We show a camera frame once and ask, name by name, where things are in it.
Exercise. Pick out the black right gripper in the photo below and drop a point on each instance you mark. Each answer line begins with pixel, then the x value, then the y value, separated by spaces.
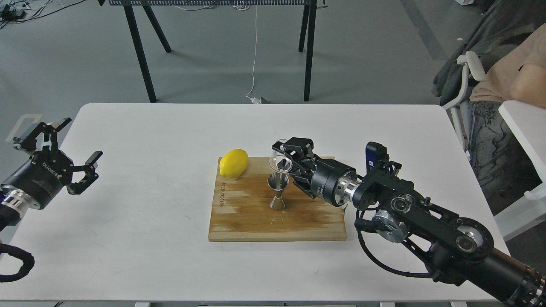
pixel 327 179

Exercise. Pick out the white side table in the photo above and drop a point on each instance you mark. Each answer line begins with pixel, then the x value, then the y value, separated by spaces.
pixel 528 124

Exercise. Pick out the black metal table frame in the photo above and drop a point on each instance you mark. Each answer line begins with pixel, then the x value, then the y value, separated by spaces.
pixel 175 37

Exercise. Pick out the yellow lemon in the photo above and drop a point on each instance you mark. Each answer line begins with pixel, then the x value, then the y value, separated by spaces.
pixel 234 163

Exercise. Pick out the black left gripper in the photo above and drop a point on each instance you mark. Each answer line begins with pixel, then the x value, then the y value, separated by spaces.
pixel 40 179

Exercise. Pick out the steel double jigger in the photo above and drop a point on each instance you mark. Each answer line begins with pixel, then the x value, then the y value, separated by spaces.
pixel 278 182

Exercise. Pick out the wooden cutting board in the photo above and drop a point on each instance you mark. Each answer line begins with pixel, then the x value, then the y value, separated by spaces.
pixel 241 211

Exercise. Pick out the small clear glass cup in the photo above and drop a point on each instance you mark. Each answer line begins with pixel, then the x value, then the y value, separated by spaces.
pixel 278 161

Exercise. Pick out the white office chair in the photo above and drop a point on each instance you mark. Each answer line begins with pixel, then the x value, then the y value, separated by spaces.
pixel 472 67

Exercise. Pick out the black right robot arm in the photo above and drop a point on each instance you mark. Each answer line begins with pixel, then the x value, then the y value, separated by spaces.
pixel 454 249

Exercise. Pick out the seated person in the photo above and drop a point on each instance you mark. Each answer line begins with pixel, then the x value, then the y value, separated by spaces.
pixel 510 40

